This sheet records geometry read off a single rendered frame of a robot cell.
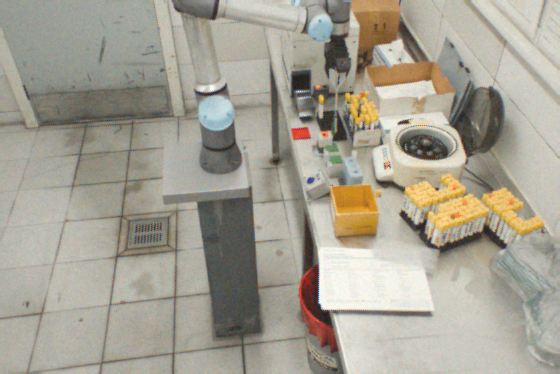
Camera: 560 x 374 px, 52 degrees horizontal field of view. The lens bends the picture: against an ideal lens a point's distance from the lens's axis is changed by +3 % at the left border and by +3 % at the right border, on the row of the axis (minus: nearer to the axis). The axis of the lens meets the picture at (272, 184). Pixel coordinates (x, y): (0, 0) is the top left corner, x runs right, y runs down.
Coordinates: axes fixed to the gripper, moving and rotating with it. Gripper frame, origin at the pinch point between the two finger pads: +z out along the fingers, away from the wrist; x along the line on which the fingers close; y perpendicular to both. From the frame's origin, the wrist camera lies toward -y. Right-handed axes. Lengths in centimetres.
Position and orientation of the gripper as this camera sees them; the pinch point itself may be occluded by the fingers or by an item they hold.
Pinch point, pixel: (336, 86)
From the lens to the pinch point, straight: 205.7
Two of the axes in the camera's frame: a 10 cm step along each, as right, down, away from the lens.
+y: -1.3, -6.5, 7.5
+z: 0.4, 7.5, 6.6
